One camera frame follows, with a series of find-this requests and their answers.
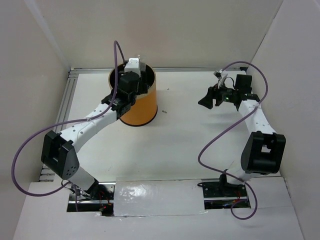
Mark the silver tape sheet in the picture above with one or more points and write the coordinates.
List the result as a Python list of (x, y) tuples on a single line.
[(158, 198)]

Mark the clear bottle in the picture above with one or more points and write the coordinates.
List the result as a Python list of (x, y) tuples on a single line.
[(142, 64)]

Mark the orange cylindrical bin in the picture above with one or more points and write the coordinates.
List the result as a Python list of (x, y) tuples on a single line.
[(139, 111)]

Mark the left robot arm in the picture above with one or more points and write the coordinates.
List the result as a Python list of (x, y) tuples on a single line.
[(59, 151)]

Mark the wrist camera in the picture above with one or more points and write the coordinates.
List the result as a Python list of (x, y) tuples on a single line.
[(133, 65), (221, 76)]

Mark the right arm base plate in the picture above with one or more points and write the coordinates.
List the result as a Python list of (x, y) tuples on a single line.
[(219, 196)]

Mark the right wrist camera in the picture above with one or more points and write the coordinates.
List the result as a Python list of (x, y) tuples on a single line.
[(221, 76)]

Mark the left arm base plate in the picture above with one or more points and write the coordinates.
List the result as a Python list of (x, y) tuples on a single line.
[(102, 203)]

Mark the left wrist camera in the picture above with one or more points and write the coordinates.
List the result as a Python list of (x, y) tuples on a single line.
[(133, 65)]

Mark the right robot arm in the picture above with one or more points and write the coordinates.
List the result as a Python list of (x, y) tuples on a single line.
[(263, 152)]

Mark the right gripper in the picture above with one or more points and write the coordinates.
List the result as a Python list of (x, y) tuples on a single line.
[(207, 101)]

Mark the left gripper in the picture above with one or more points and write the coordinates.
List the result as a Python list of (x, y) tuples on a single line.
[(143, 83)]

